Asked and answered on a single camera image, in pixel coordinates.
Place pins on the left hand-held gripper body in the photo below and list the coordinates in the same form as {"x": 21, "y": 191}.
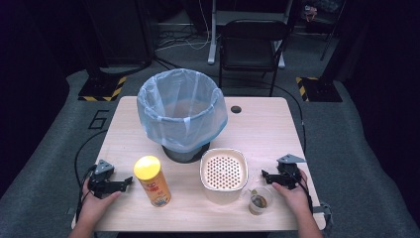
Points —
{"x": 100, "y": 185}

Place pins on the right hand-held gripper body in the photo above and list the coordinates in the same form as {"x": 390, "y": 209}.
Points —
{"x": 290, "y": 175}

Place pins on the clear plastic cup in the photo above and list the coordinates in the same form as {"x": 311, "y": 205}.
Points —
{"x": 268, "y": 195}

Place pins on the yellow lemon slice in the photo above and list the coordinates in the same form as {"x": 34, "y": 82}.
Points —
{"x": 254, "y": 192}

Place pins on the brown tea leaf clump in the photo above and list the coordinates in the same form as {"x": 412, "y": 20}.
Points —
{"x": 259, "y": 201}

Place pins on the yellow lidded snack can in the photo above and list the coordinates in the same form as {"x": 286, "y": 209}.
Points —
{"x": 152, "y": 183}

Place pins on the white strainer bucket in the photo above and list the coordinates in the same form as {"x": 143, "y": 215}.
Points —
{"x": 224, "y": 173}

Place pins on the dark grey trash bin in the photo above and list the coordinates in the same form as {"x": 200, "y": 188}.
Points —
{"x": 185, "y": 156}

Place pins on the bin with blue liner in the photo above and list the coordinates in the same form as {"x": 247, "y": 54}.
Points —
{"x": 181, "y": 132}

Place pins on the person's left hand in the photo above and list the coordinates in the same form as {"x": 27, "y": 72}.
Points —
{"x": 94, "y": 208}

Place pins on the person's right hand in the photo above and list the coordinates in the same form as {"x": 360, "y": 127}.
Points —
{"x": 297, "y": 198}

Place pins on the grey table clamp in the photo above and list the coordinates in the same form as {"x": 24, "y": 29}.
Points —
{"x": 325, "y": 213}

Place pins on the black hazard-striped stand base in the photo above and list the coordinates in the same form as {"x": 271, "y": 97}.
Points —
{"x": 99, "y": 87}
{"x": 322, "y": 90}

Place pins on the black folding chair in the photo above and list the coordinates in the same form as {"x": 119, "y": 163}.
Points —
{"x": 252, "y": 49}

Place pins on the dark cabinet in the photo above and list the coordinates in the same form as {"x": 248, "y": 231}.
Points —
{"x": 122, "y": 29}

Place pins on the white desk frame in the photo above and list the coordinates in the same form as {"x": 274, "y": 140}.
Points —
{"x": 212, "y": 39}

